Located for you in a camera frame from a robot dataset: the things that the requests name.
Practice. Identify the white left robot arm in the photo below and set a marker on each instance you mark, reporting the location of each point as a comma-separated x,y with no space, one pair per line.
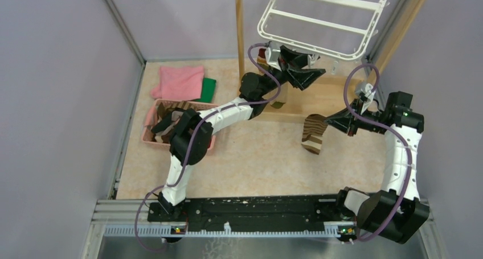
193,132

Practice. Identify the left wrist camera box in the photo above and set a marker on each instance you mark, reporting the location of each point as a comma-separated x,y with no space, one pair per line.
272,54

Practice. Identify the pink perforated basket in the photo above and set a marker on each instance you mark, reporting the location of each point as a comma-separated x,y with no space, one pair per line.
161,119

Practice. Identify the white clip drying hanger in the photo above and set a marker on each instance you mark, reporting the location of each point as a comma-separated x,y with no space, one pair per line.
341,29

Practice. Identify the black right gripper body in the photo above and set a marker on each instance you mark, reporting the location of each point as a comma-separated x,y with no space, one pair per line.
360,124

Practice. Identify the green cloth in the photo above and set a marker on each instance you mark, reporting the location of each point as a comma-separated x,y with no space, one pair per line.
208,90

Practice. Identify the white cable duct strip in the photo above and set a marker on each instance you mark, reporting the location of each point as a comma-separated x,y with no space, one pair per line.
332,229

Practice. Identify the wooden rack base tray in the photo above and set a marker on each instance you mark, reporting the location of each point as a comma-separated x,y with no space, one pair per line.
324,96

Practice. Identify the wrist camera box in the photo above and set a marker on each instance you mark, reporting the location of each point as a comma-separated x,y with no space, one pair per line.
365,93
272,54

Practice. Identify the pink towel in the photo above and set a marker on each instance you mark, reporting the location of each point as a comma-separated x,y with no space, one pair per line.
179,83

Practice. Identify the right wooden rack post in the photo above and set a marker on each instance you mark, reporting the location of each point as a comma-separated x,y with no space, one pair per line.
394,32

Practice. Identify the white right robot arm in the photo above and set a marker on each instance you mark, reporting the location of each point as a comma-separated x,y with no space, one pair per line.
395,212

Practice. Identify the left wooden rack post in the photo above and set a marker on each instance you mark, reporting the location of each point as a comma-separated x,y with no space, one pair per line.
240,35

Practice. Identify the wooden rack post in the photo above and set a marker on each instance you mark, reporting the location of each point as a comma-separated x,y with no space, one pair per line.
240,35
394,32

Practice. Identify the brown beige striped sock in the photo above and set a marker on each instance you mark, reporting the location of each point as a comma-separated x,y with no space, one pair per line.
312,133

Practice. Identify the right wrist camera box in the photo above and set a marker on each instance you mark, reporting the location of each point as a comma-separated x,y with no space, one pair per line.
365,93

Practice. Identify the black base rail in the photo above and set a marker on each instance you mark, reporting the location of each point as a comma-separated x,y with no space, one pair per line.
306,206

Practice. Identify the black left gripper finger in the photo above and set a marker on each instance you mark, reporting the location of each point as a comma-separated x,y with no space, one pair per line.
303,78
296,59

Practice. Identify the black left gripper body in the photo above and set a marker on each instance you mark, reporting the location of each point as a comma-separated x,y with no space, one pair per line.
283,76

